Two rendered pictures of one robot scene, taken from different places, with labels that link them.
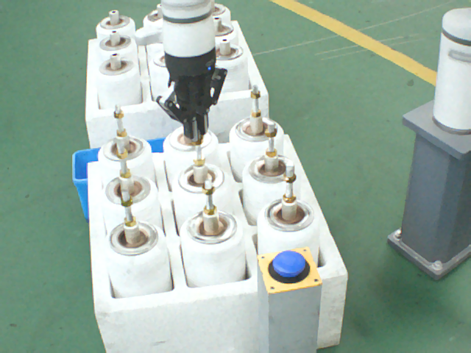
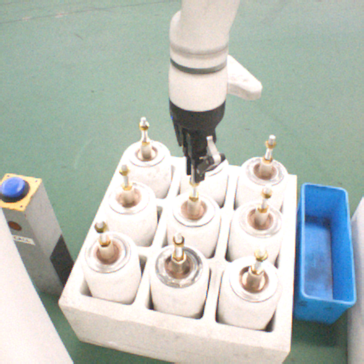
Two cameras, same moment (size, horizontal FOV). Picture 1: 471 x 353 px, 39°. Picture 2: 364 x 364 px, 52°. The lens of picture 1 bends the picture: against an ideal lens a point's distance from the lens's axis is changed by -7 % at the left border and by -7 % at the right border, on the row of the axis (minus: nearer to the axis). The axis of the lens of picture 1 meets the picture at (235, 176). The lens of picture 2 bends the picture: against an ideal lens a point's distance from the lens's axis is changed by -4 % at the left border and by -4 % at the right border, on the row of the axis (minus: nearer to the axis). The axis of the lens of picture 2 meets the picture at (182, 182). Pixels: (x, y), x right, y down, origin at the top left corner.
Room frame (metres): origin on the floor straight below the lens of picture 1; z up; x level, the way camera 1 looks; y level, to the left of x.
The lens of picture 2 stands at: (1.03, -0.35, 0.79)
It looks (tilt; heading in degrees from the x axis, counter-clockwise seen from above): 48 degrees down; 111
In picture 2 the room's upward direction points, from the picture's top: straight up
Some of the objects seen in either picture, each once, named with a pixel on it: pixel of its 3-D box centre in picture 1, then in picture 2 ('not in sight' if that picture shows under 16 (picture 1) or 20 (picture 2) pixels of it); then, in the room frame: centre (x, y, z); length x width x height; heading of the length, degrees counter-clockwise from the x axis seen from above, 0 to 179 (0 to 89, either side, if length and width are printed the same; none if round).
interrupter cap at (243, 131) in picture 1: (256, 129); (253, 279); (1.03, -0.04, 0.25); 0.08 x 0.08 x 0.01
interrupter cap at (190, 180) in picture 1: (201, 178); (193, 210); (0.90, 0.06, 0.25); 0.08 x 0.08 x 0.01
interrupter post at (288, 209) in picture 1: (288, 208); (106, 248); (0.80, -0.08, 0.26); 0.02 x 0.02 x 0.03
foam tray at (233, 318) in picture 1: (206, 251); (191, 257); (0.90, 0.06, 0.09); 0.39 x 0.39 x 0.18; 9
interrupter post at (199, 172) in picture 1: (200, 172); (193, 205); (0.90, 0.06, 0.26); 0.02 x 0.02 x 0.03
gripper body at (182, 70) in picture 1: (190, 68); (197, 118); (0.90, 0.06, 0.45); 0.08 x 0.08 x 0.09
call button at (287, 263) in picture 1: (288, 265); (13, 188); (0.62, -0.06, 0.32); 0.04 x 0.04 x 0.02
